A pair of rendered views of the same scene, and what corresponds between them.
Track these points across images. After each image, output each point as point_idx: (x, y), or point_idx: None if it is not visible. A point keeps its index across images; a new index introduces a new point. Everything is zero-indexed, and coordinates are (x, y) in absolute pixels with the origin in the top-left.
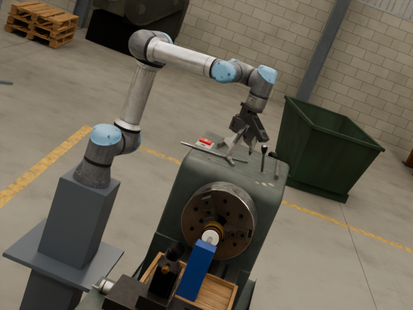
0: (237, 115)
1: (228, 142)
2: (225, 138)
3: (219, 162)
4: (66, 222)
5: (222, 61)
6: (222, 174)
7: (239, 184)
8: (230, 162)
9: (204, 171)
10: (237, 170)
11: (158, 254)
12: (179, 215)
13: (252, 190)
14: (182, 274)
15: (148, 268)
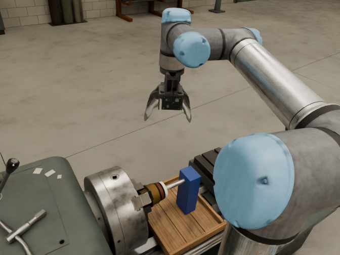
0: (175, 93)
1: (188, 113)
2: (188, 116)
3: (50, 230)
4: None
5: (253, 31)
6: (86, 208)
7: (79, 189)
8: (35, 220)
9: (98, 228)
10: (45, 206)
11: (175, 252)
12: None
13: (74, 177)
14: (166, 227)
15: (203, 236)
